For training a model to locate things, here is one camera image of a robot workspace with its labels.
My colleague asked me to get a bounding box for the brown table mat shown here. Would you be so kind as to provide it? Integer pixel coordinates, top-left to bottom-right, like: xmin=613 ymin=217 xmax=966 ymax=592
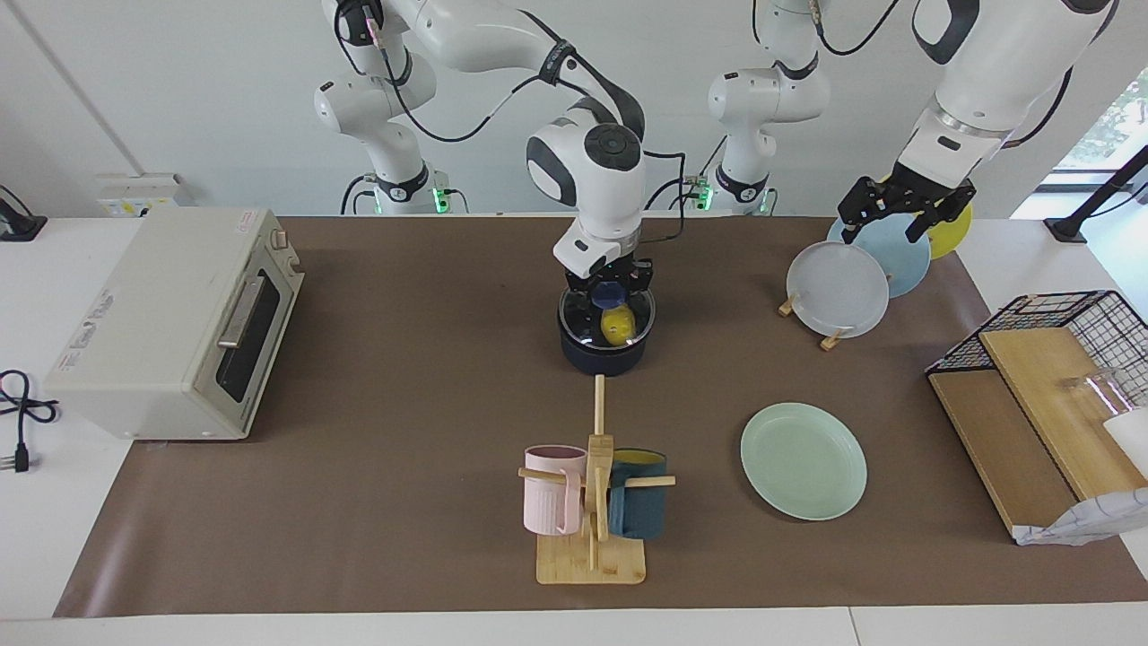
xmin=54 ymin=215 xmax=1148 ymax=618

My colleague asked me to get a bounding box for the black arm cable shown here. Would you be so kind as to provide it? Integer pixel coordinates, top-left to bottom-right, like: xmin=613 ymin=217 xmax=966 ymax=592
xmin=334 ymin=0 xmax=687 ymax=245
xmin=807 ymin=0 xmax=902 ymax=57

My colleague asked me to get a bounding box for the light wooden board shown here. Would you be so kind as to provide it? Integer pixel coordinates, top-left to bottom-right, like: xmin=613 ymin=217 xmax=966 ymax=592
xmin=978 ymin=327 xmax=1148 ymax=502

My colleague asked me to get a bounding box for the white wall socket box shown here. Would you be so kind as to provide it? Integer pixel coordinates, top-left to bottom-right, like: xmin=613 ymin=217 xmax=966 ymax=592
xmin=97 ymin=173 xmax=185 ymax=219

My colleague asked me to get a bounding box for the yellow lemon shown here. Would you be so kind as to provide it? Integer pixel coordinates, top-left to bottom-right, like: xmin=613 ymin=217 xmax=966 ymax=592
xmin=601 ymin=305 xmax=638 ymax=346

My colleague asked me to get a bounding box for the black wire basket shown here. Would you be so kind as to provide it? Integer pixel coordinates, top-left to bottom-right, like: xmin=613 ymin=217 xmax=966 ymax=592
xmin=926 ymin=290 xmax=1148 ymax=409

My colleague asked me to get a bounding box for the light green plate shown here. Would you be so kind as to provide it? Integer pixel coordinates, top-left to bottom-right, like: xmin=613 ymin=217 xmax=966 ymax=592
xmin=741 ymin=402 xmax=868 ymax=521

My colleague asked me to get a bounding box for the pink ribbed mug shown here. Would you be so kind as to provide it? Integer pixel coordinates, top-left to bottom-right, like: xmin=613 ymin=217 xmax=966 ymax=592
xmin=524 ymin=445 xmax=588 ymax=537

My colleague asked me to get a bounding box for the beige toaster oven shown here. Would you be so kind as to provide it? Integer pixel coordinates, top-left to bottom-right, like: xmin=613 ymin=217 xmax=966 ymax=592
xmin=43 ymin=208 xmax=306 ymax=441

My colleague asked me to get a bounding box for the dark teal mug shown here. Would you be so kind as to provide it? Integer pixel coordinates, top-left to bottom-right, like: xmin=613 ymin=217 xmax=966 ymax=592
xmin=607 ymin=449 xmax=668 ymax=540

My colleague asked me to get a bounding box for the black desk clamp device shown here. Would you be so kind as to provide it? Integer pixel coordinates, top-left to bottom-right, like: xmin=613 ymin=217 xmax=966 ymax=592
xmin=0 ymin=186 xmax=48 ymax=243

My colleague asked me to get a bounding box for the white checked cloth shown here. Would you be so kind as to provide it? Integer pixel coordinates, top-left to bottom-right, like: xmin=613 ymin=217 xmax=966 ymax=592
xmin=1013 ymin=487 xmax=1148 ymax=546

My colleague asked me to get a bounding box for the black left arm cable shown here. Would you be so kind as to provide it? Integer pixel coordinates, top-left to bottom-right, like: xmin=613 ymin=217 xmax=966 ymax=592
xmin=807 ymin=0 xmax=902 ymax=57

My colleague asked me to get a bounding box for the wooden mug rack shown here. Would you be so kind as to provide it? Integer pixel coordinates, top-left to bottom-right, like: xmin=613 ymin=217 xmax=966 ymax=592
xmin=517 ymin=375 xmax=676 ymax=586

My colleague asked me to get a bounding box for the light blue plate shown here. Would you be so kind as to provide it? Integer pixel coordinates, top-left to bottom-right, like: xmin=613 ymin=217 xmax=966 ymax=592
xmin=826 ymin=213 xmax=933 ymax=299

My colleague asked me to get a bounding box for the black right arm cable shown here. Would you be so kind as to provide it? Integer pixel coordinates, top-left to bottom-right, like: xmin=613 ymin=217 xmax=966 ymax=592
xmin=334 ymin=0 xmax=687 ymax=245

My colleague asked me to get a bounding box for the dark blue handled pot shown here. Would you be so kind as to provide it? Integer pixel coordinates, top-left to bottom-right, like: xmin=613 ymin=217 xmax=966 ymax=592
xmin=558 ymin=287 xmax=656 ymax=378

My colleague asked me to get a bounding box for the wooden plate rack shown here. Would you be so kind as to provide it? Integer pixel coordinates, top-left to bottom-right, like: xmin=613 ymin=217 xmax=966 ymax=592
xmin=778 ymin=292 xmax=844 ymax=352

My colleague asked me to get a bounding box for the yellow plate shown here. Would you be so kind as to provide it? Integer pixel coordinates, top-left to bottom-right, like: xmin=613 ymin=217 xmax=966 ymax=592
xmin=883 ymin=170 xmax=972 ymax=261

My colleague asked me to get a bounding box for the bright window with greenery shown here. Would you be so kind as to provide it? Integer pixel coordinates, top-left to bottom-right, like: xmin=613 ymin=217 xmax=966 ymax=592
xmin=1049 ymin=67 xmax=1148 ymax=171

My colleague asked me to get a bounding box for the white plastic container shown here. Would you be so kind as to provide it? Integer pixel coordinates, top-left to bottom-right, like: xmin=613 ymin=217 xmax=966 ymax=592
xmin=1103 ymin=408 xmax=1148 ymax=478

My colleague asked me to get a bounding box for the black power cable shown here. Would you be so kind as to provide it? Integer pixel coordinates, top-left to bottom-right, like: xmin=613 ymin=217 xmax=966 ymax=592
xmin=0 ymin=370 xmax=59 ymax=474

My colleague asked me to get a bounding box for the glass lid with blue knob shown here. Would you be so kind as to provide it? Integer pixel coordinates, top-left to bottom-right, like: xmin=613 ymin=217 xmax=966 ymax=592
xmin=558 ymin=282 xmax=656 ymax=349

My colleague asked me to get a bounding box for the dark brown wooden board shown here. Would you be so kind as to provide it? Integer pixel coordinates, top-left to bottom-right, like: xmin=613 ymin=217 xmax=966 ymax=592
xmin=928 ymin=370 xmax=1082 ymax=537

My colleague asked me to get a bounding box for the pale grey plate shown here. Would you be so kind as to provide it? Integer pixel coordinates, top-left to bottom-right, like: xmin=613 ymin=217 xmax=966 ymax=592
xmin=787 ymin=240 xmax=891 ymax=339

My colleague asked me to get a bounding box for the clear glass cup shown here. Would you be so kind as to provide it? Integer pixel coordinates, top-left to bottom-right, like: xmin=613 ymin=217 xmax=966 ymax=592
xmin=1063 ymin=366 xmax=1140 ymax=423

